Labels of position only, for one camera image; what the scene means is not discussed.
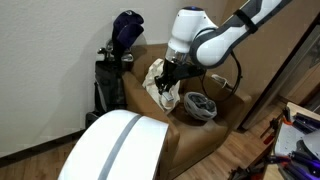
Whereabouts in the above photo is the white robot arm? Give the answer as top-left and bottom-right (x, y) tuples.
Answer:
(155, 0), (292, 95)

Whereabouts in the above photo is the white grey bicycle helmet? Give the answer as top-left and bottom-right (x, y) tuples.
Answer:
(184, 92), (217, 121)

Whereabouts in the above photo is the cream canvas tote bag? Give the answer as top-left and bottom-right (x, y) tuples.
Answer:
(142, 58), (182, 115)

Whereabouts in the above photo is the black golf bag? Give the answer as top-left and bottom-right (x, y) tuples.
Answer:
(85, 61), (127, 128)

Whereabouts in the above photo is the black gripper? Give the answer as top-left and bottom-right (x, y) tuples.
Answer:
(154, 60), (206, 95)

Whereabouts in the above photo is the navy golf club headcover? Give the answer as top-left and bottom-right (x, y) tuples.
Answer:
(112, 10), (144, 55)

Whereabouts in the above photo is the white bladeless tower fan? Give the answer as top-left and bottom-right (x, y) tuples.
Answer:
(57, 110), (169, 180)

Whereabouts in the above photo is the brown leather armchair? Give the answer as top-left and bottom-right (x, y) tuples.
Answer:
(123, 44), (251, 180)

